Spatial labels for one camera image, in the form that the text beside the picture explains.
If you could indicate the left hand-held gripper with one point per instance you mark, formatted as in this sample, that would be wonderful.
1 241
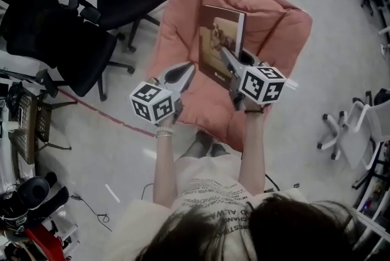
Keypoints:
152 101

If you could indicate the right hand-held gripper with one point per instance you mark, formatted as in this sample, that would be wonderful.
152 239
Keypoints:
259 86

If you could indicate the dog picture book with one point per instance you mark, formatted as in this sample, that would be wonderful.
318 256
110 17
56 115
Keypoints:
213 40

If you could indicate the pink cushion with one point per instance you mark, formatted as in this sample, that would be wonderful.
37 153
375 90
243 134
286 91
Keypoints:
268 34

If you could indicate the person's left forearm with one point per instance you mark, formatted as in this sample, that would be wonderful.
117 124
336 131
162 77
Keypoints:
164 168

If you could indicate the person's right forearm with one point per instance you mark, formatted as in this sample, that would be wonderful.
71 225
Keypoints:
253 150

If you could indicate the person's legs in black tights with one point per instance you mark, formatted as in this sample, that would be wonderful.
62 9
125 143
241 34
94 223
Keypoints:
202 147

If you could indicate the white printed shirt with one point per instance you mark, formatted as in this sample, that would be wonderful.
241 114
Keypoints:
207 192

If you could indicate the white stick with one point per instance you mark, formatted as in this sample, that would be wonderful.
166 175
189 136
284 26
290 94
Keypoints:
112 192

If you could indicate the white office chair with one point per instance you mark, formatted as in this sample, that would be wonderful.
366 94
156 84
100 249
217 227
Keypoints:
356 131

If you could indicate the wooden perforated board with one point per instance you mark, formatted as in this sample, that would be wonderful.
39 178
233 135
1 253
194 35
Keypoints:
26 125

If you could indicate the black helmet headset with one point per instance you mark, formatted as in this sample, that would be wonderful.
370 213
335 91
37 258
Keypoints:
36 192

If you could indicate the red plastic object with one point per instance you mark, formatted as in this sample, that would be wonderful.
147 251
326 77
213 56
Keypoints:
45 244

